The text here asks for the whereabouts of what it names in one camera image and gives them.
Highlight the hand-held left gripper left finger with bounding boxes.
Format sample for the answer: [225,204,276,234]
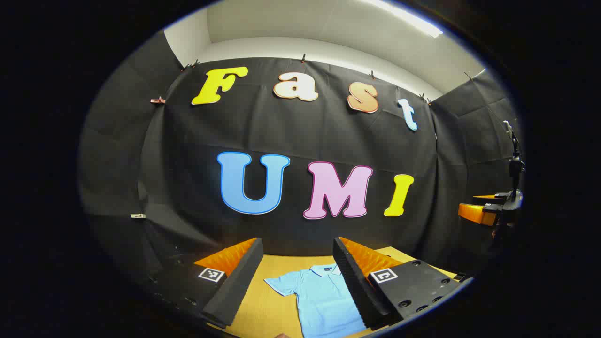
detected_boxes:
[149,237,264,329]

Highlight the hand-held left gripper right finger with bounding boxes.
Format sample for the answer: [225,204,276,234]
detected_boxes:
[332,237,472,331]

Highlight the light blue T-shirt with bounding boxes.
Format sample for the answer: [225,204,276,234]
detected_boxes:
[264,264,368,338]

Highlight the black backdrop cloth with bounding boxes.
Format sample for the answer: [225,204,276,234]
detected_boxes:
[77,31,524,282]

